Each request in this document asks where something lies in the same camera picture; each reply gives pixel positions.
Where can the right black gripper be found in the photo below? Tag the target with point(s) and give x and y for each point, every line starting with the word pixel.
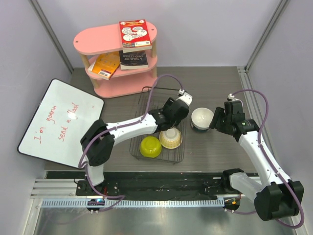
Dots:
pixel 219 113

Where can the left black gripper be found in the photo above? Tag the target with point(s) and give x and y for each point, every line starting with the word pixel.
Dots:
pixel 167 104

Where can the teal and white bowl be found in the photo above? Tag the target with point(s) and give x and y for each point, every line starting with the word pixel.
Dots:
pixel 196 129

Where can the plain white ribbed bowl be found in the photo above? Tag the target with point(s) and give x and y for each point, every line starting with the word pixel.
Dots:
pixel 202 117

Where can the black wire dish rack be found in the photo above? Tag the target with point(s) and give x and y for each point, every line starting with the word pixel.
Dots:
pixel 159 97

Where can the white bowl with yellow pattern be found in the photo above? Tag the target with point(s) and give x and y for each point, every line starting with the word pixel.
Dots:
pixel 171 138

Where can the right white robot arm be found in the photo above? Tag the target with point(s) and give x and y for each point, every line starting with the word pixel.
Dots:
pixel 276 195

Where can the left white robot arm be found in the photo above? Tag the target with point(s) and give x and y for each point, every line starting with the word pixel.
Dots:
pixel 98 142

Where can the yellow-green bowl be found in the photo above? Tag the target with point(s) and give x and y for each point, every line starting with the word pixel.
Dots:
pixel 150 147

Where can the black Tale of Two Cities book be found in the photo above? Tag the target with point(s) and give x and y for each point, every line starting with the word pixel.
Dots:
pixel 133 60

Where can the pink three-tier shelf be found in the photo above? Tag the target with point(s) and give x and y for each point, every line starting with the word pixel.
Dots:
pixel 91 42

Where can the orange paperback book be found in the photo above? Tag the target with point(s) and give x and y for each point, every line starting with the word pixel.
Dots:
pixel 105 65

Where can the red comic book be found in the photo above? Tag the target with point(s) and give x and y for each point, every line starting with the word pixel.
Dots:
pixel 134 36

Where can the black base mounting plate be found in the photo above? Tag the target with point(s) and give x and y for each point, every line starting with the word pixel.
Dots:
pixel 164 186

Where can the white dry-erase board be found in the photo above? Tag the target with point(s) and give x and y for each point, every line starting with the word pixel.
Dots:
pixel 63 116

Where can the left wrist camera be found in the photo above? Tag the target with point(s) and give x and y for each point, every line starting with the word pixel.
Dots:
pixel 184 96

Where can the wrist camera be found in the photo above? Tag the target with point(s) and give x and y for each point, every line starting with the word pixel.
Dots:
pixel 231 97
pixel 184 96

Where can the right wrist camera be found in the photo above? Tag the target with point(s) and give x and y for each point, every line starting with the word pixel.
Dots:
pixel 231 97

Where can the white slotted cable duct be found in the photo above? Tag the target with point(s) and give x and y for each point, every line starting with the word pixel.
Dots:
pixel 92 203

